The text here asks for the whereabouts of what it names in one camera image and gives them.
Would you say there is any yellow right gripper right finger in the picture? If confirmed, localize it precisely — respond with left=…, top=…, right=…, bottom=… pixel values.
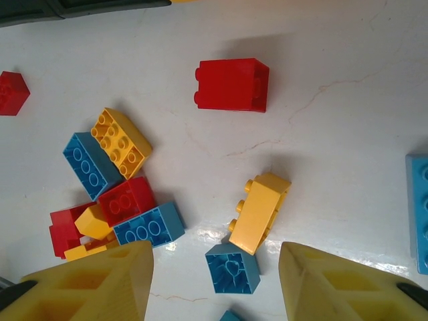
left=279, top=241, right=428, bottom=321

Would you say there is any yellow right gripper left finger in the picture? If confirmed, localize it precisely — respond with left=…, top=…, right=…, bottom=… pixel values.
left=0, top=239, right=155, bottom=321

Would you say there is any long blue lego brick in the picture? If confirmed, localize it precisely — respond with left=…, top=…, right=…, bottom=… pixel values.
left=112, top=201, right=187, bottom=248
left=405, top=153, right=428, bottom=276
left=62, top=131, right=125, bottom=202

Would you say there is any small blue lego brick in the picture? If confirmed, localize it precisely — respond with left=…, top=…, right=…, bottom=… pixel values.
left=204, top=242, right=261, bottom=295
left=219, top=310, right=251, bottom=321

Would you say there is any long yellow lego brick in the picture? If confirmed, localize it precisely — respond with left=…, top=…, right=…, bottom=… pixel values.
left=90, top=107, right=153, bottom=181

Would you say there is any tall red lego brick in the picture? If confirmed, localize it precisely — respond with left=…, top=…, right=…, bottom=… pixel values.
left=193, top=58, right=270, bottom=114

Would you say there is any black two-compartment bin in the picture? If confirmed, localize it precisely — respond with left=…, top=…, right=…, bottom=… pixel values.
left=0, top=0, right=172, bottom=28

